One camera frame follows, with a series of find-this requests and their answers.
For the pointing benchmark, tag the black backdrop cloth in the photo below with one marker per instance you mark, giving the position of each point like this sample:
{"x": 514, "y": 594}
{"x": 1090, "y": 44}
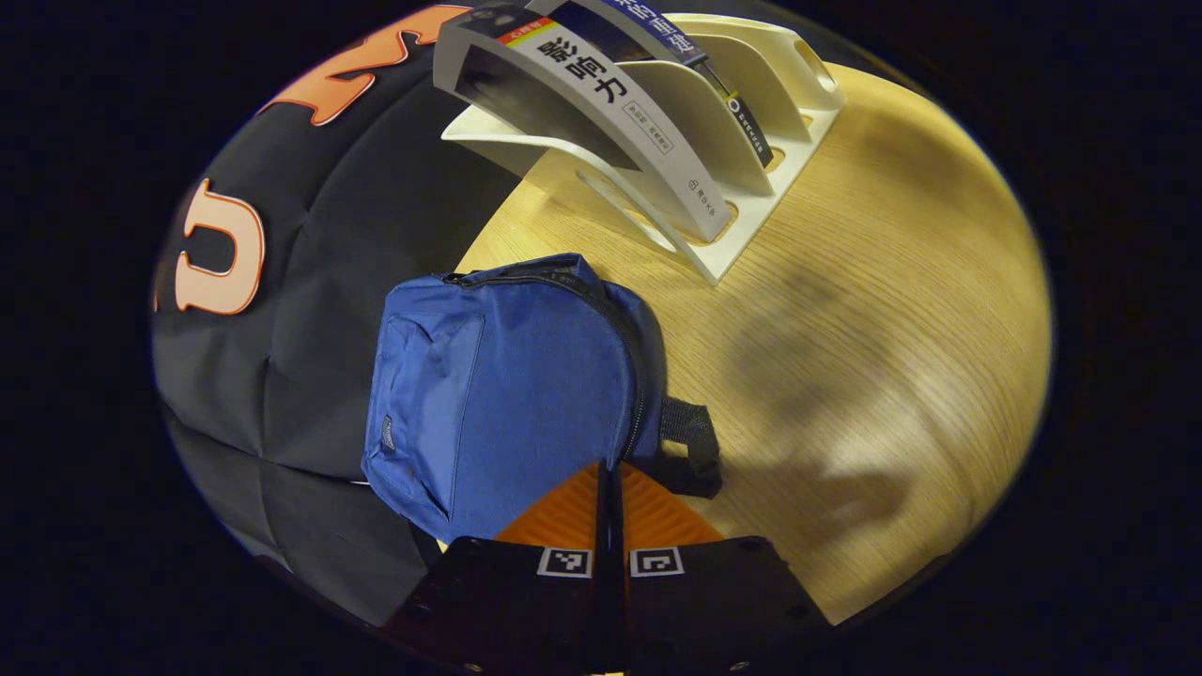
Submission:
{"x": 319, "y": 282}

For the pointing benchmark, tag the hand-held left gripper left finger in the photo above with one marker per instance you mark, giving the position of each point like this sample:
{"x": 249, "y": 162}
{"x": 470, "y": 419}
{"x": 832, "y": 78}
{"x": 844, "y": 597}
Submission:
{"x": 526, "y": 601}

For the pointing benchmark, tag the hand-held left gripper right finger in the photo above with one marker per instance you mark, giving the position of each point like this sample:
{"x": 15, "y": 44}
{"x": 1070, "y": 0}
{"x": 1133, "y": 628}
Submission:
{"x": 704, "y": 601}

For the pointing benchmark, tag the blue cover book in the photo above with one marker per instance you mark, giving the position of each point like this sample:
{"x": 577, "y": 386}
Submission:
{"x": 751, "y": 131}

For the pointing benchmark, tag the blue schoolbag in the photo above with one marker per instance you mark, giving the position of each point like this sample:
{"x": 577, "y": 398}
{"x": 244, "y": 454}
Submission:
{"x": 526, "y": 385}

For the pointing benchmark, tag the white bookshelf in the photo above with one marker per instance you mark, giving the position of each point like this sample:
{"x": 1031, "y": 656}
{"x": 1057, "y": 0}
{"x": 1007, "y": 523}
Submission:
{"x": 751, "y": 216}

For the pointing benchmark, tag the grey portrait cover book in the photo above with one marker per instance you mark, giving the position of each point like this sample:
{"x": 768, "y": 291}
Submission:
{"x": 648, "y": 131}

